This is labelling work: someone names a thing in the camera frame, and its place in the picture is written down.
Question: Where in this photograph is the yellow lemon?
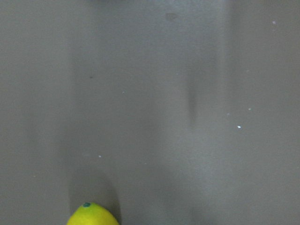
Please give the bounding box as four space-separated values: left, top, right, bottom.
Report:
67 202 119 225

